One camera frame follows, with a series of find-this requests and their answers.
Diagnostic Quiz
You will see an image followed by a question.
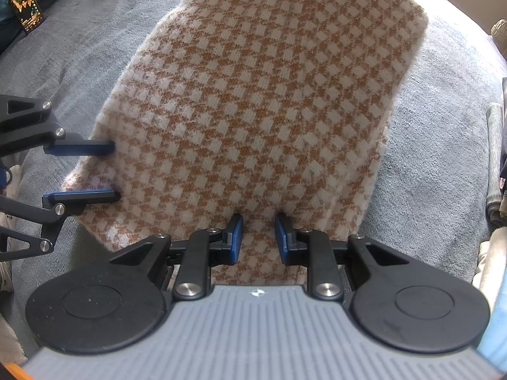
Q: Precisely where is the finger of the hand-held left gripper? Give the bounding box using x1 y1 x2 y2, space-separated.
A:
0 189 121 263
0 95 117 157

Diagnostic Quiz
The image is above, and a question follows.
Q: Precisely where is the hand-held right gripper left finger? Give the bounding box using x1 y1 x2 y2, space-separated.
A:
109 213 244 301

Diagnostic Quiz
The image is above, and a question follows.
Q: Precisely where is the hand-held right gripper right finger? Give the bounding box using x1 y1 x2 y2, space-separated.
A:
274 212 410 301

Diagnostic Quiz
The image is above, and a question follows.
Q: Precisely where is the beige houndstooth knit sweater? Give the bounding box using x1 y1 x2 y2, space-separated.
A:
61 0 431 286

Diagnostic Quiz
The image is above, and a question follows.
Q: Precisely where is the black phone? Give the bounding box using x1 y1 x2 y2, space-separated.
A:
9 0 45 35

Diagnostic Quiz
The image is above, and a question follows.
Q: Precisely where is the grey bed blanket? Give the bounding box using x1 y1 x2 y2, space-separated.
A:
0 0 507 317

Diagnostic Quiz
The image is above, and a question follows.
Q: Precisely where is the white folded cloth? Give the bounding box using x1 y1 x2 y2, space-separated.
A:
471 227 507 299

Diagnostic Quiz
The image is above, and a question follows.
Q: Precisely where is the light blue cloth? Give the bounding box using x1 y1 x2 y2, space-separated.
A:
475 301 507 370

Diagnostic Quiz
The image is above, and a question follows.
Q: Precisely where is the cream bed post finial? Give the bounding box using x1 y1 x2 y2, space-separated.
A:
490 19 507 54

